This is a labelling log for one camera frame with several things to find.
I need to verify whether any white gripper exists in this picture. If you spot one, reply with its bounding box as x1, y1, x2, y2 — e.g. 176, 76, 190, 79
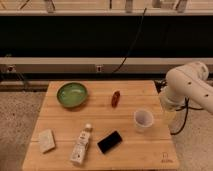
160, 97, 182, 125

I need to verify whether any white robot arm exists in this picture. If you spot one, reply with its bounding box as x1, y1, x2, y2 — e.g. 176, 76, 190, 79
159, 61, 213, 125

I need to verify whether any white plastic cup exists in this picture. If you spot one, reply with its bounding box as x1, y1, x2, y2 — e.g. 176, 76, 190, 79
133, 109, 154, 132

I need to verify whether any black smartphone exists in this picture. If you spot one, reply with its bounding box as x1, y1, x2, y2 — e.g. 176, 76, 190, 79
97, 131, 122, 154

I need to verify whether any white plastic bottle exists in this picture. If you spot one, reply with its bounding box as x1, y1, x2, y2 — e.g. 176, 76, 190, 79
70, 123, 92, 165

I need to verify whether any green ceramic bowl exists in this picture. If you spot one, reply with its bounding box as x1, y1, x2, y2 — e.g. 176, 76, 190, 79
57, 82, 88, 108

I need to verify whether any beige sponge block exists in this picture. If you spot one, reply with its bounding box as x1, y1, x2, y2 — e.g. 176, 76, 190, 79
38, 129, 56, 153

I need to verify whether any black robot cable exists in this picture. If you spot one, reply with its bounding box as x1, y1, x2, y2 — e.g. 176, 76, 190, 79
154, 79, 205, 136

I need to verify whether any black hanging cable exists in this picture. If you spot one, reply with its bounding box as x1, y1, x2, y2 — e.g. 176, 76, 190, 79
111, 7, 148, 74

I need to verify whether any grey metal rail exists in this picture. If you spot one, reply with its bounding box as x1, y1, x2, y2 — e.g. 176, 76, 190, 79
0, 57, 213, 73

